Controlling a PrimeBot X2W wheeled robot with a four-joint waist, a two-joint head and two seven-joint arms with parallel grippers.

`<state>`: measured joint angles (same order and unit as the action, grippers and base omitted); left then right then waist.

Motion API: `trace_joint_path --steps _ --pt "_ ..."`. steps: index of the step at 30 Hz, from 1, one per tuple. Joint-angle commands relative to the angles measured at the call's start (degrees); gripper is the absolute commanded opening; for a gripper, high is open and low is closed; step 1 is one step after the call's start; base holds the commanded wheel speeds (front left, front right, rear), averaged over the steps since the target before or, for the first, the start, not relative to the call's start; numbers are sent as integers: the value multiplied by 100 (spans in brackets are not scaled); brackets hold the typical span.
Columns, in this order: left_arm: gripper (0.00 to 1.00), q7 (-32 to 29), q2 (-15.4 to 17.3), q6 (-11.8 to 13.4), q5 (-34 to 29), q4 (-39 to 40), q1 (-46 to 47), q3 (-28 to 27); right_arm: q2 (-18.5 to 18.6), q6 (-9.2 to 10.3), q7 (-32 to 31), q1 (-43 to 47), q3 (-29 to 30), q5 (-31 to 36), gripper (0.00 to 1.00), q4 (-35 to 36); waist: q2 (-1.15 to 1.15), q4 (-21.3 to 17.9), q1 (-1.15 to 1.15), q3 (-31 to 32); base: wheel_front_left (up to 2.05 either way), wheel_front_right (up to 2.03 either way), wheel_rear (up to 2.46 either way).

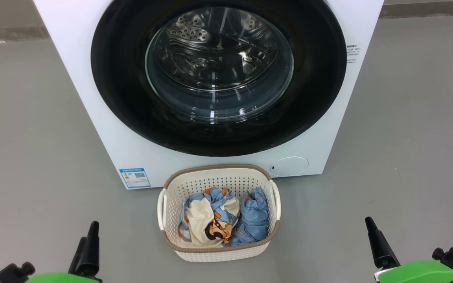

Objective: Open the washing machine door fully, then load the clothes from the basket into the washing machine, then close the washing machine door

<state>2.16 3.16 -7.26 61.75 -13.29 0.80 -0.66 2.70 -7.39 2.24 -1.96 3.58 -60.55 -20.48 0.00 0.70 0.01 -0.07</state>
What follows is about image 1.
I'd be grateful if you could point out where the round white filter cover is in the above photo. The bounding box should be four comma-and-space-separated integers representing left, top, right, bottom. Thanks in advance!
270, 156, 309, 176

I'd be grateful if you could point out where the black round washer door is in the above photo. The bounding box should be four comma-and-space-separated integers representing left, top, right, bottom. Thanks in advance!
91, 0, 347, 157

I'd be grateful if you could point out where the white front-load washing machine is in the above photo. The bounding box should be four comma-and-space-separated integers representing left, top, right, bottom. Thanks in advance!
33, 0, 384, 190

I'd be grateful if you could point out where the right green black gripper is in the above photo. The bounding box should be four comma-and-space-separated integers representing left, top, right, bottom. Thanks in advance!
365, 217, 453, 283

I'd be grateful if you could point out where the blue energy label sticker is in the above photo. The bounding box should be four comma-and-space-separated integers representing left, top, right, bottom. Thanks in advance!
119, 168, 151, 189

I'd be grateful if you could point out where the cream perforated laundry basket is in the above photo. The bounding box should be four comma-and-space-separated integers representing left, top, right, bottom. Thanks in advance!
157, 164, 281, 263

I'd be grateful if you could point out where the left green black gripper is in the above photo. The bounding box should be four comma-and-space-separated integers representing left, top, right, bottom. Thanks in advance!
0, 221, 102, 283

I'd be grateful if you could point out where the cream and blue cartoon garment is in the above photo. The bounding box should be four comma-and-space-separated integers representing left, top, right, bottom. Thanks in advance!
178, 187, 241, 248

